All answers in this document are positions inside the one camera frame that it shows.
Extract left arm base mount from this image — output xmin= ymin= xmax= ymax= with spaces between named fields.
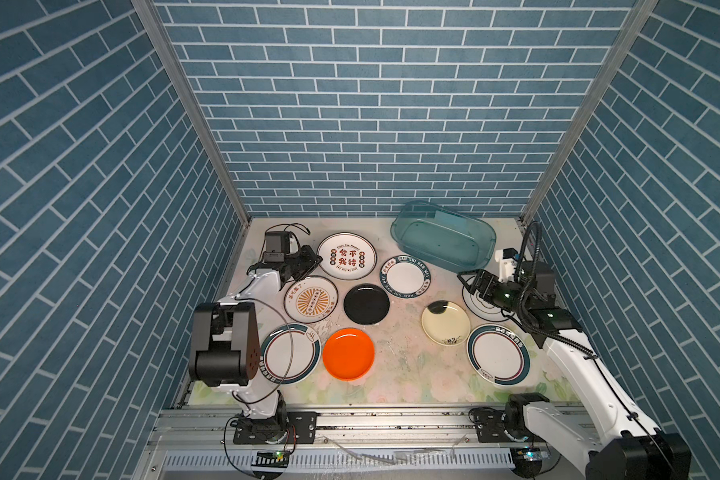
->
xmin=233 ymin=411 xmax=318 ymax=445

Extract translucent teal plastic bin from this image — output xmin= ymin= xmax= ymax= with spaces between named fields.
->
xmin=390 ymin=201 xmax=497 ymax=273

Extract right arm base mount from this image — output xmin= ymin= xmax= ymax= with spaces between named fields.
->
xmin=468 ymin=406 xmax=543 ymax=443

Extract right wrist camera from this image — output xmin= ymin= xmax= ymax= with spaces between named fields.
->
xmin=494 ymin=248 xmax=519 ymax=283

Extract black round plate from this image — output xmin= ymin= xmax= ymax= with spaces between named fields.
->
xmin=343 ymin=283 xmax=390 ymax=325

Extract white plate orange sunburst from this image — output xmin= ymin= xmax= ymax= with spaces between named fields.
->
xmin=283 ymin=276 xmax=339 ymax=324

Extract aluminium front rail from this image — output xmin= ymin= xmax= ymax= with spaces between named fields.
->
xmin=131 ymin=403 xmax=637 ymax=480

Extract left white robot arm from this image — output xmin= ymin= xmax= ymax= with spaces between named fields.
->
xmin=188 ymin=245 xmax=321 ymax=423

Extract white plate quatrefoil line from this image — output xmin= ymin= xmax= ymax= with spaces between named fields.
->
xmin=462 ymin=286 xmax=507 ymax=323

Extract green rim HAO SHI plate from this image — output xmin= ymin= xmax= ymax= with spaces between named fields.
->
xmin=379 ymin=255 xmax=432 ymax=299

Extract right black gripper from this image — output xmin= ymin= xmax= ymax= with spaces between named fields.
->
xmin=458 ymin=267 xmax=530 ymax=316

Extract white plate red characters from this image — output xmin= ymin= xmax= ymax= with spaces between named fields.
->
xmin=317 ymin=233 xmax=377 ymax=281

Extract green red rim plate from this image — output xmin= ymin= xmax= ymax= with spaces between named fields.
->
xmin=259 ymin=324 xmax=322 ymax=385
xmin=466 ymin=324 xmax=531 ymax=387

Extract cream plate black flower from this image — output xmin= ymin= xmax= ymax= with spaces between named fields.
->
xmin=421 ymin=300 xmax=471 ymax=346

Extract orange round plate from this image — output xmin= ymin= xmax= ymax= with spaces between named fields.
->
xmin=322 ymin=328 xmax=375 ymax=382

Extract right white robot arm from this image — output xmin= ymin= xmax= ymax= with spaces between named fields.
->
xmin=457 ymin=262 xmax=692 ymax=479

